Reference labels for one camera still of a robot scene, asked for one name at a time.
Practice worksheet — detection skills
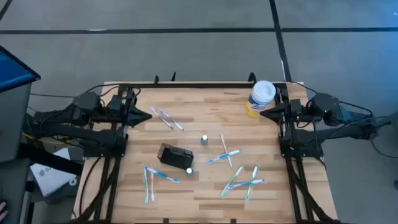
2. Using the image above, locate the white paper booklet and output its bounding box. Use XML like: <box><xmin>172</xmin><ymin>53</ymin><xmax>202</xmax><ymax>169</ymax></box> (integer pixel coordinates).
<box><xmin>30</xmin><ymin>147</ymin><xmax>78</xmax><ymax>197</ymax></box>

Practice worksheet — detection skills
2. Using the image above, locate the purple toothbrush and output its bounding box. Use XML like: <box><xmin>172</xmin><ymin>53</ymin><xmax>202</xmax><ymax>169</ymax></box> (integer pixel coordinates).
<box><xmin>150</xmin><ymin>106</ymin><xmax>174</xmax><ymax>129</ymax></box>
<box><xmin>159</xmin><ymin>109</ymin><xmax>185</xmax><ymax>131</ymax></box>

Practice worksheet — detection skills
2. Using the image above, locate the monitor with blue screen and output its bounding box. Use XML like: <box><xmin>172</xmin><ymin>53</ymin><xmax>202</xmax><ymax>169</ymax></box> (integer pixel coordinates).
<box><xmin>0</xmin><ymin>45</ymin><xmax>41</xmax><ymax>93</ymax></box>

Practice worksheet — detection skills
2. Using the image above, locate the black stand beam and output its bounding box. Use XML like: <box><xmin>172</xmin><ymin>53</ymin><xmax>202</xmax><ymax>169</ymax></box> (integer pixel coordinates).
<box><xmin>17</xmin><ymin>141</ymin><xmax>85</xmax><ymax>175</ymax></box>

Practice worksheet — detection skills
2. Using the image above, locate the black wire caddy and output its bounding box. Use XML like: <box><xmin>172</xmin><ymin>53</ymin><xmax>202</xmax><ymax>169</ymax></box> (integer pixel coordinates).
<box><xmin>157</xmin><ymin>142</ymin><xmax>195</xmax><ymax>170</ymax></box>

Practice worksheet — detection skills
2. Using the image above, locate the Lysol wipes canister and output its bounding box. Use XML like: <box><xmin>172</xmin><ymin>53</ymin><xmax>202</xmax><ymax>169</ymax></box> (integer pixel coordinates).
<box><xmin>245</xmin><ymin>80</ymin><xmax>277</xmax><ymax>118</ymax></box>

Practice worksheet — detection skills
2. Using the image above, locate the person's hand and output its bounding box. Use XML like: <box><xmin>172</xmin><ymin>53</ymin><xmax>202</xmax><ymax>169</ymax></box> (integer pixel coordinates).
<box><xmin>0</xmin><ymin>201</ymin><xmax>9</xmax><ymax>222</ymax></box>

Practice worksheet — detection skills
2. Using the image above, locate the grey cabinet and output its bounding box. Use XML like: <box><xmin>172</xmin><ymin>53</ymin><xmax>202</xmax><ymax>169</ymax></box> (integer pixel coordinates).
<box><xmin>0</xmin><ymin>83</ymin><xmax>33</xmax><ymax>162</ymax></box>

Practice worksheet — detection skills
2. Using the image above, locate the yellow cable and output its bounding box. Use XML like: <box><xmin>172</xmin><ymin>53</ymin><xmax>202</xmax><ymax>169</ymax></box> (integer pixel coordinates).
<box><xmin>21</xmin><ymin>132</ymin><xmax>77</xmax><ymax>146</ymax></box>

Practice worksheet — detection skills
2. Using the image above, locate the thin black floor cable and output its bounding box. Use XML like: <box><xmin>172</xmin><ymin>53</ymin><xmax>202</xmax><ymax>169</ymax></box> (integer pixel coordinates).
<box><xmin>30</xmin><ymin>92</ymin><xmax>77</xmax><ymax>99</ymax></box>

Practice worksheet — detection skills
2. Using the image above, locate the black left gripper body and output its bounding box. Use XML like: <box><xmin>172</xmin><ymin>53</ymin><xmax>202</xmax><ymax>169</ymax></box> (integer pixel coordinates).
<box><xmin>107</xmin><ymin>90</ymin><xmax>135</xmax><ymax>127</ymax></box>

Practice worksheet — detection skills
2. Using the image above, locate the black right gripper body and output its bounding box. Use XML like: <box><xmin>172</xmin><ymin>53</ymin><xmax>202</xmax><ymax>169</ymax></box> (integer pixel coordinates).
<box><xmin>281</xmin><ymin>98</ymin><xmax>304</xmax><ymax>125</ymax></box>

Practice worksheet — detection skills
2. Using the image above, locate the blue toothbrush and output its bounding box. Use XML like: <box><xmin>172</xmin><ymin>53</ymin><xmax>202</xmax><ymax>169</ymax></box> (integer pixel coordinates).
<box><xmin>207</xmin><ymin>149</ymin><xmax>242</xmax><ymax>164</ymax></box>
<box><xmin>144</xmin><ymin>166</ymin><xmax>180</xmax><ymax>184</ymax></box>
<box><xmin>226</xmin><ymin>178</ymin><xmax>266</xmax><ymax>190</ymax></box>

